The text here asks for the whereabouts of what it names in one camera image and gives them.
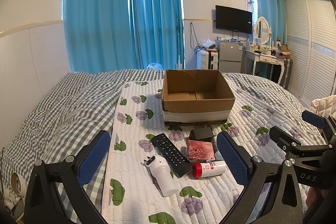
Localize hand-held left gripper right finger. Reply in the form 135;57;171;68
216;130;305;224

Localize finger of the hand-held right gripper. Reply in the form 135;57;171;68
301;109;336;142
268;125;336;161

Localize floral quilted mat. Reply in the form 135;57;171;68
102;74;326;224

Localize grey small fridge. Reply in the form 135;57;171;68
218;40;243;73

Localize white dressing table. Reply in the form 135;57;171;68
244;49;286;85

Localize black power adapter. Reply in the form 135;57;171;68
189;126;215;141

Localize white cylindrical plug device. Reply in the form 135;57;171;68
143;154;179;197

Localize narrow blue curtain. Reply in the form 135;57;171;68
129;0;185;70

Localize pink patterned box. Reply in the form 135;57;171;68
187;139;216;162

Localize black hanging wall cables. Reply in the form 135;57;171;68
189;22;200;51

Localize black wall television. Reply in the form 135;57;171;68
215;5;253;35

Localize brown cardboard box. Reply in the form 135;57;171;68
161;69;236;127

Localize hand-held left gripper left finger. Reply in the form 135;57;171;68
24;130;111;224

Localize person's right hand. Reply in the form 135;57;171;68
306;186;326;217

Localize black remote control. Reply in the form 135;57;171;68
152;133;192;178

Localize white suitcase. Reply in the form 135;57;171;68
196;49;219;70

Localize white oval vanity mirror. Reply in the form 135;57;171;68
253;17;271;45

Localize plastic bag on suitcase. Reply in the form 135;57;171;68
201;38;218;50

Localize white quilted cloth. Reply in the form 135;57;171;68
311;95;336;116

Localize white slatted wardrobe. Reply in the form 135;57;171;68
285;0;336;104

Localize wide blue curtain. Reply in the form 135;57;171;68
62;0;142;73

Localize patterned white cup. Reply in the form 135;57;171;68
10;172;27;195

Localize white bottle with red cap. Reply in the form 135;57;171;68
193;160;227;178

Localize dark suitcase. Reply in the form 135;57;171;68
278;57;293;88

